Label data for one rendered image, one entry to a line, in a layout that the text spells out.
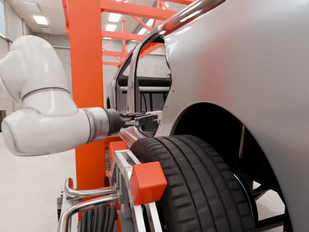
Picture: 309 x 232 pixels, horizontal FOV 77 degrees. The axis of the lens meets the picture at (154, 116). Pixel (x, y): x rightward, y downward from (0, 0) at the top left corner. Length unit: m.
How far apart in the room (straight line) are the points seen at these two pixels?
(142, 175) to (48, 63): 0.34
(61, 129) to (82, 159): 0.73
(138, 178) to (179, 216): 0.14
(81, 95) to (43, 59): 0.62
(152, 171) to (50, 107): 0.28
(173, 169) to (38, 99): 0.38
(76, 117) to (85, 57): 0.70
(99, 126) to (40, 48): 0.22
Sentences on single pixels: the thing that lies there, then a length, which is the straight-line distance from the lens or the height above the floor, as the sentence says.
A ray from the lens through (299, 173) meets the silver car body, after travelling 0.60.
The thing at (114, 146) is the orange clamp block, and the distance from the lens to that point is 0.90.
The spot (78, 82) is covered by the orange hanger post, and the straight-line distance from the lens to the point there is 1.11.
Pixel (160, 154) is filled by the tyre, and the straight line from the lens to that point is 0.61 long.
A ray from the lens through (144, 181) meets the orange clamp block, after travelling 0.49.
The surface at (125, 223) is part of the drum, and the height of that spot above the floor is 0.91.
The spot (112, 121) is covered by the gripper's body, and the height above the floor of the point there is 1.27.
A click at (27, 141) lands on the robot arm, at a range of 0.43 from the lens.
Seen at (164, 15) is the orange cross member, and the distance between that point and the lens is 3.59.
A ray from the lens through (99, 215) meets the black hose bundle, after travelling 0.57.
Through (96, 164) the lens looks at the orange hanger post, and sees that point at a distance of 1.17.
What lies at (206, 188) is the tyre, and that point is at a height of 1.09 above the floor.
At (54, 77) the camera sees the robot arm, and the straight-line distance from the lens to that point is 0.49.
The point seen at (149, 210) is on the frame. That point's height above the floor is 1.03.
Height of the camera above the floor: 1.34
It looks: 6 degrees down
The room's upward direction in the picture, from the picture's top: straight up
